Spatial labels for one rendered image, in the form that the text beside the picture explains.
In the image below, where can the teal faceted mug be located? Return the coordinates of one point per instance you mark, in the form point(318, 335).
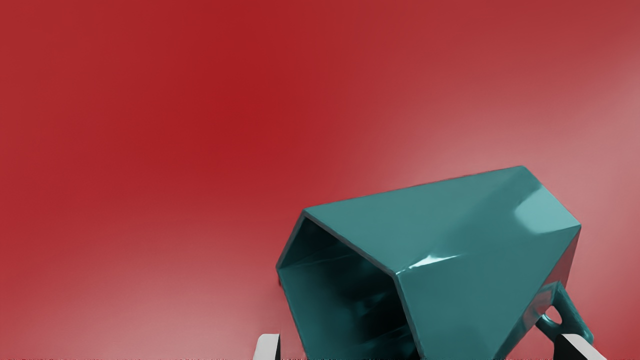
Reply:
point(450, 250)

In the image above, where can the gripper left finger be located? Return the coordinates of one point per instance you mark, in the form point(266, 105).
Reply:
point(267, 347)

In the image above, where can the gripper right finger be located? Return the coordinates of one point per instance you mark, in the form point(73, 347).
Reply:
point(580, 348)

